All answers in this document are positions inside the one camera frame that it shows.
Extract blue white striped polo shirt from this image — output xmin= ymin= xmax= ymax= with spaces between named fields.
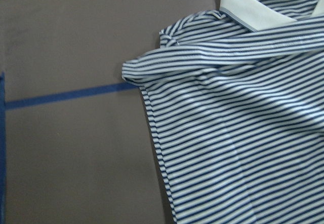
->
xmin=122 ymin=0 xmax=323 ymax=223

